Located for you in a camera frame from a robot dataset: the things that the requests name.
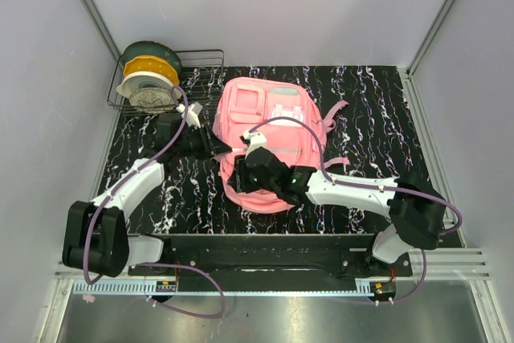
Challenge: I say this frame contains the pink school backpack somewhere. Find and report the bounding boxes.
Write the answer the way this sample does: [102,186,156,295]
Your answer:
[213,77,348,214]

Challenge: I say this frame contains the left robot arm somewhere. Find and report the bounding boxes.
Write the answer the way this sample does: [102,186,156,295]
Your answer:
[62,113,232,277]

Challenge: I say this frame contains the dark green plate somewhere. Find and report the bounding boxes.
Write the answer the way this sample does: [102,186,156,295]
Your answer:
[121,40,182,75]

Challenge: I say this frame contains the grey wire dish rack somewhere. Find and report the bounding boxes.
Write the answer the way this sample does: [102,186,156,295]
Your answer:
[107,49,225,116]

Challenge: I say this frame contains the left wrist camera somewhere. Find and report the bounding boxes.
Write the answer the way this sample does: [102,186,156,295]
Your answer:
[176,102,202,128]

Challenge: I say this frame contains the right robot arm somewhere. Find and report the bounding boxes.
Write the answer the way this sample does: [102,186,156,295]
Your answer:
[229,148,445,276]

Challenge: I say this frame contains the white blue-rimmed plate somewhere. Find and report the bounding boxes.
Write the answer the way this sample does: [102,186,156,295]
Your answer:
[116,71,173,98]

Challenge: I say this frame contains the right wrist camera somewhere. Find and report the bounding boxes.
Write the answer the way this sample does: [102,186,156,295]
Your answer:
[239,130,267,155]

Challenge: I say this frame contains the yellow plate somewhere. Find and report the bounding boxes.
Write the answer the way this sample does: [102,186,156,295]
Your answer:
[123,55,180,85]

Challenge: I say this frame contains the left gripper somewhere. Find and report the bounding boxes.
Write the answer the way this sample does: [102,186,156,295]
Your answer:
[174,122,232,161]

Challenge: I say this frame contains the speckled beige plate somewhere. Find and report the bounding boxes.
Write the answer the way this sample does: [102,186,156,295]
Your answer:
[128,88,182,114]

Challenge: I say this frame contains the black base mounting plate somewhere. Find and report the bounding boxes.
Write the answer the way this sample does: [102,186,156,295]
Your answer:
[127,248,413,280]

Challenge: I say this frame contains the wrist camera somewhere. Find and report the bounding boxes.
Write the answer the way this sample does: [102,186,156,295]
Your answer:
[239,130,267,155]
[176,102,202,128]

